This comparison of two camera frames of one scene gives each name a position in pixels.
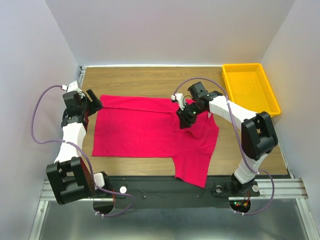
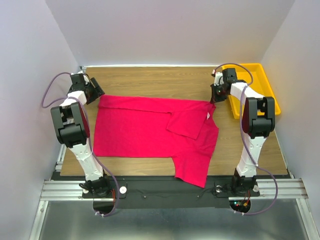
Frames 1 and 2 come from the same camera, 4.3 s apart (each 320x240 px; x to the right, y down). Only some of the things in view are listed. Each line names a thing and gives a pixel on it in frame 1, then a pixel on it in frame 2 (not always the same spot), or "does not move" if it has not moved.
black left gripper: (95, 105) -> (97, 91)
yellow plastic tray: (248, 85) does not move
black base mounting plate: (169, 192) does not move
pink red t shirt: (149, 127) does not move
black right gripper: (185, 121) -> (214, 98)
